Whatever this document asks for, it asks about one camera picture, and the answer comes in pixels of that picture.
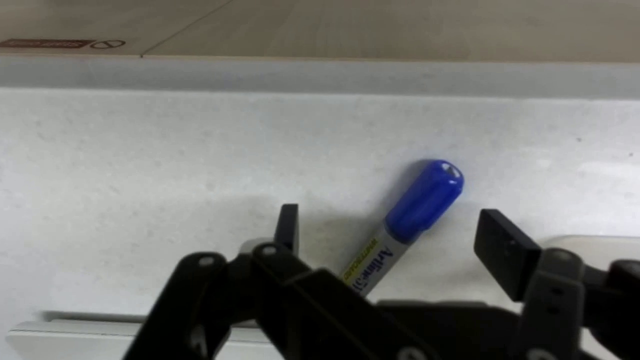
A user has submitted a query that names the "blue capped marker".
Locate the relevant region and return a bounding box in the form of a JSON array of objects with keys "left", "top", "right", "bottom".
[{"left": 338, "top": 158, "right": 465, "bottom": 298}]

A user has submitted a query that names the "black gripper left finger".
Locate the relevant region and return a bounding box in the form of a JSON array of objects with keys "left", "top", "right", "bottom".
[{"left": 121, "top": 203, "right": 428, "bottom": 360}]

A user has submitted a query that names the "red cabinet label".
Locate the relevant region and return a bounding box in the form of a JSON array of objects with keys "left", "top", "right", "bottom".
[{"left": 0, "top": 36, "right": 128, "bottom": 52}]

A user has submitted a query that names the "beige base cabinet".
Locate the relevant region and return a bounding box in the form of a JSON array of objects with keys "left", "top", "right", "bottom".
[{"left": 0, "top": 0, "right": 640, "bottom": 64}]

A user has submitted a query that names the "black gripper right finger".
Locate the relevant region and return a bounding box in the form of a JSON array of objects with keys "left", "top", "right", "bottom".
[{"left": 474, "top": 209, "right": 640, "bottom": 360}]

